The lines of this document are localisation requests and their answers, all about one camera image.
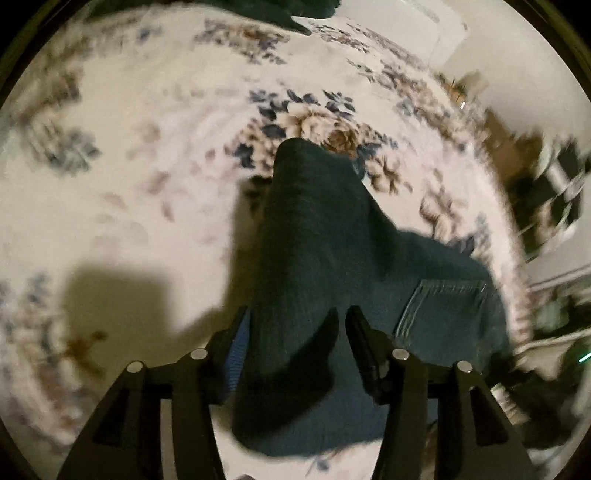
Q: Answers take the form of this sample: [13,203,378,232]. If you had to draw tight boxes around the floral quilt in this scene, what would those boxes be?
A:
[0,0,532,480]

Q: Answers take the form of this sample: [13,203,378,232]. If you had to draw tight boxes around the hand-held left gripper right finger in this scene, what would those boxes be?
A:
[345,305,539,480]

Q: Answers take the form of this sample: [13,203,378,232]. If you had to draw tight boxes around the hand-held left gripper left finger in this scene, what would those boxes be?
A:
[56,305,252,480]

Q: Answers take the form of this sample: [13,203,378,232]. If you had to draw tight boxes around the white headboard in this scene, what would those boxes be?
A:
[332,0,467,70]

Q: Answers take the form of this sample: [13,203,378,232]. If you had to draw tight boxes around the dark blue jeans pants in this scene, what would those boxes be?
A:
[231,137,513,457]

